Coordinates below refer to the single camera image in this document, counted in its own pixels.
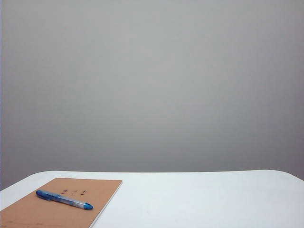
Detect blue capped clear pen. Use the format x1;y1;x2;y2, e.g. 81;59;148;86
36;190;94;211

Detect brown kraft cover notebook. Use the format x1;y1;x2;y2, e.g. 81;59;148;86
0;178;124;228

